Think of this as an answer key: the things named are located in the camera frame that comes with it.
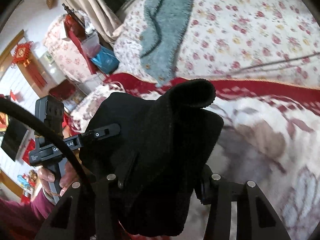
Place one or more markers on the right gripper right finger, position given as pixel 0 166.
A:
pixel 255 216

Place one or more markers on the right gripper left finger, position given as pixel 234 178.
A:
pixel 84 211

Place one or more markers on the black pants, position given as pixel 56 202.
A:
pixel 158 155

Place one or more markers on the maroon sleeve left forearm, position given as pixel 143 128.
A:
pixel 24 220

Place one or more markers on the black monitor screen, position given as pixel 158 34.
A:
pixel 14 135

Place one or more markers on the red white fleece blanket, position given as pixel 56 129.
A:
pixel 270 135

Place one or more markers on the red chinese knot decoration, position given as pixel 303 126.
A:
pixel 23 56

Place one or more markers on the blue plastic bag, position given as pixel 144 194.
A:
pixel 105 60

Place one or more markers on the floral covered chair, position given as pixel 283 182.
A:
pixel 65 53

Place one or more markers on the beige curtain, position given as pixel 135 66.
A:
pixel 102 17

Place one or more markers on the floral quilt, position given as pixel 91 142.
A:
pixel 250 39

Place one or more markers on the teal fuzzy towel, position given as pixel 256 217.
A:
pixel 166 24

